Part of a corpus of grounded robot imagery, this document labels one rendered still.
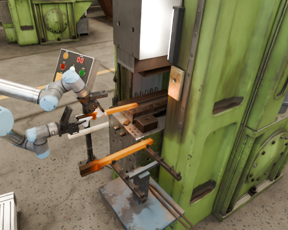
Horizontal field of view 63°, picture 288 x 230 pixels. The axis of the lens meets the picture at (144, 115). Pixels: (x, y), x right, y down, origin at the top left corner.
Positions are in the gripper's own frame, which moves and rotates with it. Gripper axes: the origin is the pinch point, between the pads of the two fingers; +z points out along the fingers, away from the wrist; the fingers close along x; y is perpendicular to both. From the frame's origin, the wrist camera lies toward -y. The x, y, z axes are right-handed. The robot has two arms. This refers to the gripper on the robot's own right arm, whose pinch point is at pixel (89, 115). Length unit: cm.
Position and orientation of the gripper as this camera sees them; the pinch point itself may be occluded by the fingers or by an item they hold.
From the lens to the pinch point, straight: 144.6
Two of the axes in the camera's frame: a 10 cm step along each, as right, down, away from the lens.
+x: 5.6, 4.7, -6.8
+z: 8.3, -2.6, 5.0
